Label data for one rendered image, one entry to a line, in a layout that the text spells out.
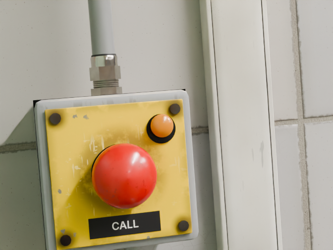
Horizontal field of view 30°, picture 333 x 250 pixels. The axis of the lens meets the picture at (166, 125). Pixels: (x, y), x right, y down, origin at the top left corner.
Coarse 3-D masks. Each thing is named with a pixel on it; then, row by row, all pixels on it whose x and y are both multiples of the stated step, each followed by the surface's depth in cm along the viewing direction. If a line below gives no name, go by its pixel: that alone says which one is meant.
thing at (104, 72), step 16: (96, 0) 42; (96, 16) 42; (96, 32) 42; (112, 32) 42; (96, 48) 42; (112, 48) 42; (96, 64) 42; (112, 64) 42; (96, 80) 42; (112, 80) 42
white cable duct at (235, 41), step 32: (224, 0) 46; (256, 0) 47; (224, 32) 46; (256, 32) 47; (224, 64) 46; (256, 64) 47; (224, 96) 47; (256, 96) 47; (224, 128) 47; (256, 128) 47; (224, 160) 47; (256, 160) 47; (224, 192) 47; (256, 192) 47; (224, 224) 47; (256, 224) 47
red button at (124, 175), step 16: (128, 144) 38; (96, 160) 37; (112, 160) 37; (128, 160) 37; (144, 160) 37; (96, 176) 37; (112, 176) 37; (128, 176) 37; (144, 176) 37; (96, 192) 37; (112, 192) 37; (128, 192) 37; (144, 192) 37; (128, 208) 38
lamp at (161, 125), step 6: (162, 114) 39; (156, 120) 39; (162, 120) 39; (168, 120) 39; (156, 126) 39; (162, 126) 39; (168, 126) 39; (156, 132) 39; (162, 132) 39; (168, 132) 39
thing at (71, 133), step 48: (96, 96) 40; (144, 96) 40; (48, 144) 38; (96, 144) 39; (144, 144) 40; (48, 192) 39; (192, 192) 41; (48, 240) 39; (96, 240) 39; (144, 240) 40
